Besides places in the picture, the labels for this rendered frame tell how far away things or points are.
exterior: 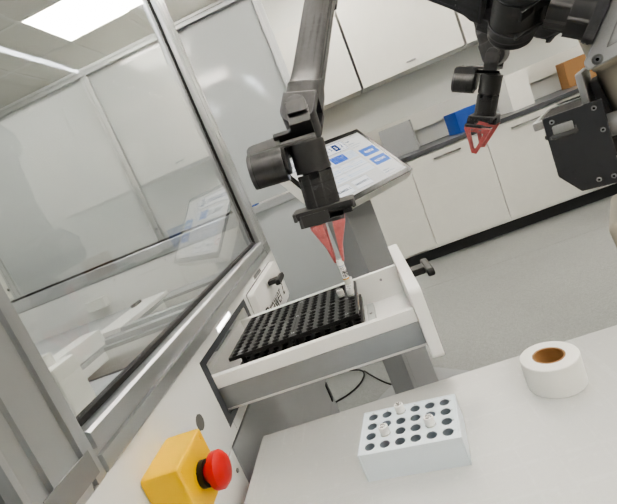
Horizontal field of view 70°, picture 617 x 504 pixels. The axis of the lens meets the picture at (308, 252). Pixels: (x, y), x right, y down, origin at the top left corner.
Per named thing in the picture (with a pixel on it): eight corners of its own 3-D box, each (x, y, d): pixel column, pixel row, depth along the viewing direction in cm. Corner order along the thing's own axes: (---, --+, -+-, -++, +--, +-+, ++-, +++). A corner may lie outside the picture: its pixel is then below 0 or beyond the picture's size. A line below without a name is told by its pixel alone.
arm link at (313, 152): (320, 129, 67) (321, 130, 72) (277, 142, 68) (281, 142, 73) (332, 173, 68) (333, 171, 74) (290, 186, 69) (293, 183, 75)
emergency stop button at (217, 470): (238, 469, 49) (224, 439, 49) (229, 496, 45) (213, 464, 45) (214, 476, 50) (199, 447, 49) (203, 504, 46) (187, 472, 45)
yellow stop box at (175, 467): (230, 476, 51) (204, 424, 50) (212, 527, 44) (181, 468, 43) (191, 487, 52) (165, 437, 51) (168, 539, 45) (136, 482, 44)
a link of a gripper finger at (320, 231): (323, 260, 78) (309, 209, 76) (363, 250, 77) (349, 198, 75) (322, 271, 71) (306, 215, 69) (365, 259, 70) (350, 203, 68)
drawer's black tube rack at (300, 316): (367, 309, 86) (355, 280, 85) (372, 349, 69) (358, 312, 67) (263, 346, 89) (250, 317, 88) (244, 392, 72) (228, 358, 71)
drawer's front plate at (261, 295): (289, 295, 126) (274, 260, 124) (273, 337, 97) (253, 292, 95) (283, 297, 126) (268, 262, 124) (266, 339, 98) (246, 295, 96)
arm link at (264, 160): (303, 90, 70) (315, 126, 78) (235, 112, 72) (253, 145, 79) (317, 148, 65) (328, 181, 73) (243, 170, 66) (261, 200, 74)
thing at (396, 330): (404, 290, 88) (393, 263, 87) (427, 346, 63) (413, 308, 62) (225, 353, 95) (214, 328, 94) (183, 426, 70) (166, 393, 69)
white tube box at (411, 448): (463, 418, 57) (454, 393, 57) (472, 465, 49) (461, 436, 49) (373, 436, 61) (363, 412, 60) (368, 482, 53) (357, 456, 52)
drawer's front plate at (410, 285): (414, 292, 90) (395, 242, 88) (445, 356, 62) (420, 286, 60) (405, 294, 90) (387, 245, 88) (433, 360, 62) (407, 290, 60)
